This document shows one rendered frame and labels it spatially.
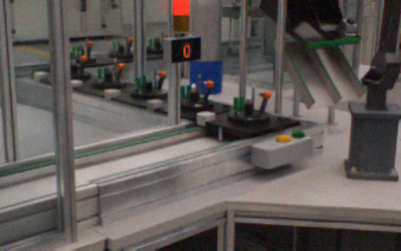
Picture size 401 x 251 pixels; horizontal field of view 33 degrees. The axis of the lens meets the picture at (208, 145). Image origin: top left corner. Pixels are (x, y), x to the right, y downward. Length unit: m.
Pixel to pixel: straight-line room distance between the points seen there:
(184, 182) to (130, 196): 0.18
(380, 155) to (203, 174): 0.53
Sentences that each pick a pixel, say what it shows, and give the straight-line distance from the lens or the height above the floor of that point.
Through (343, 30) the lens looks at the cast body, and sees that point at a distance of 2.45.
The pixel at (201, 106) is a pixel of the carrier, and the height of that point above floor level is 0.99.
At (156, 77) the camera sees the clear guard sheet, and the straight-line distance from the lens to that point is 2.10.
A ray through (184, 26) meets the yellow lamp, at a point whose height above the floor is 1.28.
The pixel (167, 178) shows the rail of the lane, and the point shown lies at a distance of 1.76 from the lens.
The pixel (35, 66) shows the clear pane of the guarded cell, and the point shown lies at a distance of 1.44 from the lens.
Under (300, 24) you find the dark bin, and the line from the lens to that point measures 2.44.
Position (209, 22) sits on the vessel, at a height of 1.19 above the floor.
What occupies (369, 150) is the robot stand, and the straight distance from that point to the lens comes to 2.02.
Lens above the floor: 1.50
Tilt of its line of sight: 16 degrees down
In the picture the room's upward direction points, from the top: 1 degrees clockwise
